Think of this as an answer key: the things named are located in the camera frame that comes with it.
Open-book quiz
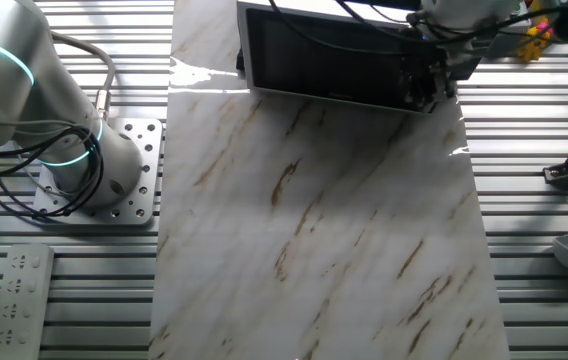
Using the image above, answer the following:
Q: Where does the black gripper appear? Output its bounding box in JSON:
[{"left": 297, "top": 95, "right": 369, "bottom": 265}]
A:
[{"left": 398, "top": 28, "right": 484, "bottom": 115}]

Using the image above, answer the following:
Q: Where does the colourful plastic toy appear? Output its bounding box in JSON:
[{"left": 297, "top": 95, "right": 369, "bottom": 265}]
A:
[{"left": 516, "top": 0, "right": 554, "bottom": 64}]

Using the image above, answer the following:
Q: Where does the white marble pattern mat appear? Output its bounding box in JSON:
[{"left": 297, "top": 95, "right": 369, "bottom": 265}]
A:
[{"left": 147, "top": 0, "right": 511, "bottom": 360}]

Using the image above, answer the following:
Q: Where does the white power strip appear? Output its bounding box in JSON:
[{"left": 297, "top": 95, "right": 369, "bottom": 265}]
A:
[{"left": 0, "top": 243, "right": 56, "bottom": 360}]

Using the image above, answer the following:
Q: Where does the thin black wrist camera cable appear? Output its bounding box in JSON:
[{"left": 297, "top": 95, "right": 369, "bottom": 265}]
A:
[{"left": 267, "top": 0, "right": 568, "bottom": 56}]

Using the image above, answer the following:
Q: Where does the perforated aluminium robot base plate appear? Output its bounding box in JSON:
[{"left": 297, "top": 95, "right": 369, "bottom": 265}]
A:
[{"left": 32, "top": 117, "right": 164, "bottom": 226}]

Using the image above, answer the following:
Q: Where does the grey cable with metal connector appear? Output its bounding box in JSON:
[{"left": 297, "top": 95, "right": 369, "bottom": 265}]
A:
[{"left": 47, "top": 29, "right": 118, "bottom": 125}]

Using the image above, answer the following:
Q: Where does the black looped cable bundle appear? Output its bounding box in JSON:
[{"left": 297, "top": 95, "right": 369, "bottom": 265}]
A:
[{"left": 0, "top": 117, "right": 108, "bottom": 219}]

